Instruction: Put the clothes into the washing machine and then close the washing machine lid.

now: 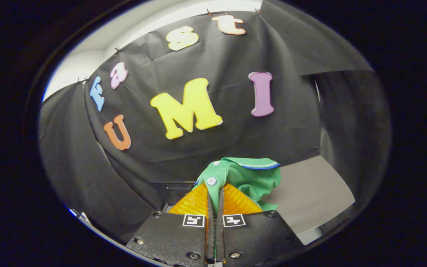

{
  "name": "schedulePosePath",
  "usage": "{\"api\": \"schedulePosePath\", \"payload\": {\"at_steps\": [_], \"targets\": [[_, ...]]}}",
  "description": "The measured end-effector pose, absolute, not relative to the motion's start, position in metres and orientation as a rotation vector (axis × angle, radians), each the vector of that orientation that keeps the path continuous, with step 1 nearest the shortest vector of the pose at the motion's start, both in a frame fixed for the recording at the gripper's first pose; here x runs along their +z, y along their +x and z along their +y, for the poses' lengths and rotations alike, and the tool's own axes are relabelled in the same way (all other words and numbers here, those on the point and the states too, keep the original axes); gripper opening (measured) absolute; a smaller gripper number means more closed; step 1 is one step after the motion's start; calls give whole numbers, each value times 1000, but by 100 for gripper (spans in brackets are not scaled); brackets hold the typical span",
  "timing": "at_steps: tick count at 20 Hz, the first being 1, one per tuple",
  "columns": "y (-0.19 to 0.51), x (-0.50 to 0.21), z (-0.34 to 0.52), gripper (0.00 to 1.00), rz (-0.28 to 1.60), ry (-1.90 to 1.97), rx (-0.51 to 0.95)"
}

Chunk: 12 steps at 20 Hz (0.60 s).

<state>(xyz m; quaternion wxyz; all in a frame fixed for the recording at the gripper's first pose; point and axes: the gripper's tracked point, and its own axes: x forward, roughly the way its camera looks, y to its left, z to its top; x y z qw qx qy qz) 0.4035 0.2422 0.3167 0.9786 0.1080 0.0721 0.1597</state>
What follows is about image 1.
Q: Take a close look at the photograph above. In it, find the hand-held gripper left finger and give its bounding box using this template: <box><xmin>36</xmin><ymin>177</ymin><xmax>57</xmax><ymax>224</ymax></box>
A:
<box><xmin>126</xmin><ymin>182</ymin><xmax>216</xmax><ymax>266</ymax></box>

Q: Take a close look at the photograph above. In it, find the beige cabinet with grey top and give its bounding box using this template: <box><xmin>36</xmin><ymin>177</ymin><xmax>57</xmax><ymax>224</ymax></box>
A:
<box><xmin>262</xmin><ymin>155</ymin><xmax>355</xmax><ymax>245</ymax></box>

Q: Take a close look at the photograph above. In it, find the green polo shirt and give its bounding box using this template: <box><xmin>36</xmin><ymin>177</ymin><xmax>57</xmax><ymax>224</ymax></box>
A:
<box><xmin>193</xmin><ymin>157</ymin><xmax>281</xmax><ymax>219</ymax></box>

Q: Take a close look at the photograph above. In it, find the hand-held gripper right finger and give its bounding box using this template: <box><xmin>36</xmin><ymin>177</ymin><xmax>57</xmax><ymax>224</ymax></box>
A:
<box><xmin>215</xmin><ymin>182</ymin><xmax>305</xmax><ymax>266</ymax></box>

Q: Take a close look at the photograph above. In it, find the black backdrop cloth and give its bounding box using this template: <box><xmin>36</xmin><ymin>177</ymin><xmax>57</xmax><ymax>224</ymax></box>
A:
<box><xmin>39</xmin><ymin>0</ymin><xmax>392</xmax><ymax>245</ymax></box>

